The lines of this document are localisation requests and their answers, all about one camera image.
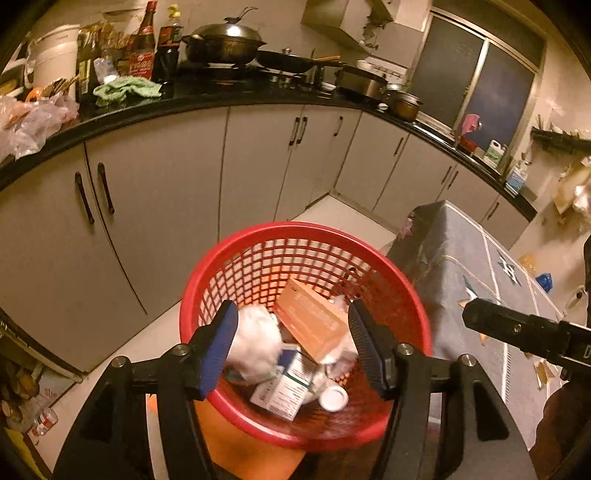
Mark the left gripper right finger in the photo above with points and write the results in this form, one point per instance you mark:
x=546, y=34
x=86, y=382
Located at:
x=479, y=438

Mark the dark bottle yellow cap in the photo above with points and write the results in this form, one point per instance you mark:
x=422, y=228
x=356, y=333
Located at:
x=167, y=49

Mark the white tube bottle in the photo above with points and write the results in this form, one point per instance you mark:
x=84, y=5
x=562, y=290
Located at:
x=333, y=398

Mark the dark rice cooker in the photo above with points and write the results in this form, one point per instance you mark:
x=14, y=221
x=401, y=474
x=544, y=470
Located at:
x=361, y=82

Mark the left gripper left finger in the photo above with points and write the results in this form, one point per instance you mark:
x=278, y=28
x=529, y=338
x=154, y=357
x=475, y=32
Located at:
x=109, y=437

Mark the white tissue ball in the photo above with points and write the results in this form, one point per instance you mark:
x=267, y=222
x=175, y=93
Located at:
x=255, y=349

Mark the range hood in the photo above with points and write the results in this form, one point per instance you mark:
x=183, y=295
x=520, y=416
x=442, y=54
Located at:
x=354, y=24

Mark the orange medicine box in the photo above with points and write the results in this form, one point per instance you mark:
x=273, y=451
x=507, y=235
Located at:
x=316, y=324

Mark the pink cloth at window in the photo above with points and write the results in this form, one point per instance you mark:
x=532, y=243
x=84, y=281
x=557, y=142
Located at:
x=471, y=123

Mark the green cloth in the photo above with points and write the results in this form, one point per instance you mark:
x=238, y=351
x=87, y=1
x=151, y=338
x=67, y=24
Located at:
x=117, y=90

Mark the black frying pan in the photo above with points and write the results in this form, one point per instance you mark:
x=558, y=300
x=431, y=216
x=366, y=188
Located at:
x=284, y=62

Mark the white bucket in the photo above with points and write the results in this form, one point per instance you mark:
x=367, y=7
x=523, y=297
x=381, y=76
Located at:
x=53, y=55

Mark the white detergent jug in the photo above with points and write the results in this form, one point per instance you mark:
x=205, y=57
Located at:
x=494, y=154

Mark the blue object on floor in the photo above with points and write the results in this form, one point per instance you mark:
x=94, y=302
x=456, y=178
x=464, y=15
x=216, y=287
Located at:
x=545, y=281

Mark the crumpled bag on counter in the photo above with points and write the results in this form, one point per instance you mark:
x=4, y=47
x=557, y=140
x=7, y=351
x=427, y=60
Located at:
x=26, y=126

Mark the yellow plastic bag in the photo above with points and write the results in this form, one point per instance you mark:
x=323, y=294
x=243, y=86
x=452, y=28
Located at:
x=528, y=262

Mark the soy sauce bottle red label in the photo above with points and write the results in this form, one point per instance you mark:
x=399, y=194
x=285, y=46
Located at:
x=142, y=50

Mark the right hand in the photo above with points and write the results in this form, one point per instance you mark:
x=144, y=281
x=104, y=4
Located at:
x=565, y=415

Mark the white blue medicine box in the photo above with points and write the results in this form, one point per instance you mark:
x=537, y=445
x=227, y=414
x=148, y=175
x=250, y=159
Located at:
x=284, y=394

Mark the grey patterned tablecloth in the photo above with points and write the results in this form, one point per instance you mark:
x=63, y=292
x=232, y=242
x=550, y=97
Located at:
x=450, y=259

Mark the knotted white plastic bag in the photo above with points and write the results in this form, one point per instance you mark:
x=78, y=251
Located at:
x=341, y=359

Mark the black wok with lid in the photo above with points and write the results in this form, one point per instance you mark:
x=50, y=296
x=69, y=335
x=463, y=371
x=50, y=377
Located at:
x=223, y=43

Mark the steel pot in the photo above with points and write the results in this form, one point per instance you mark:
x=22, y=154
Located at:
x=404, y=105

